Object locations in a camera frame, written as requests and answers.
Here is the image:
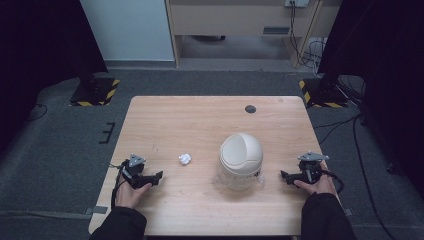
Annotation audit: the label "thin black floor cable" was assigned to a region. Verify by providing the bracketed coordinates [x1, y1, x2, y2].
[25, 102, 48, 122]

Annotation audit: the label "right hand-held gripper black cable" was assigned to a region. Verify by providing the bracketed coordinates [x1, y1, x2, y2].
[319, 168, 345, 195]

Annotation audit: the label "white paper ball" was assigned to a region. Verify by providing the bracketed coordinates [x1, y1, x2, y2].
[178, 152, 193, 166]

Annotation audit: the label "black hanging cables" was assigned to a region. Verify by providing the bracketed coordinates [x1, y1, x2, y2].
[289, 1, 326, 70]

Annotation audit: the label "person's left hand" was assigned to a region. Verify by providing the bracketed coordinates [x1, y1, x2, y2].
[114, 175, 153, 210]

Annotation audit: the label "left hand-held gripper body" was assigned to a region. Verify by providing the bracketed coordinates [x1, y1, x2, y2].
[121, 153, 150, 190]

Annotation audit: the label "white dome-lid trash bin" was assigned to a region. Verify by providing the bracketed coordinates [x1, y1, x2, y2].
[217, 132, 265, 192]

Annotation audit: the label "black stand striped base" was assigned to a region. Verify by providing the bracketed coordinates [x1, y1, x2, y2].
[68, 63, 121, 108]
[297, 49, 351, 109]

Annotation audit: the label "person's right hand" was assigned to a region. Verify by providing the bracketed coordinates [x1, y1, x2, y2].
[294, 161, 338, 197]

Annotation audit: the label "white cabinet panel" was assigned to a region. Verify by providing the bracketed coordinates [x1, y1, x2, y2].
[79, 0, 176, 62]

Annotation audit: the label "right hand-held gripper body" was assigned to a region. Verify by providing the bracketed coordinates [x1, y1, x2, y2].
[297, 151, 330, 185]

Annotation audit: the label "grey power strip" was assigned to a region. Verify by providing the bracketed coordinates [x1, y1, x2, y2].
[283, 0, 310, 9]

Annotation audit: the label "left hand-held gripper black cable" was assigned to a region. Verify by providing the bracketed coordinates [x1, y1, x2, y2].
[109, 159, 132, 209]

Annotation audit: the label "black curtain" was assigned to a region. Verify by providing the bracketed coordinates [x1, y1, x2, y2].
[0, 0, 109, 158]
[317, 0, 424, 201]

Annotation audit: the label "hand-held gripper black cable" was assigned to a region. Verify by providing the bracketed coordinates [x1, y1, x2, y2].
[319, 168, 345, 195]
[109, 159, 132, 209]

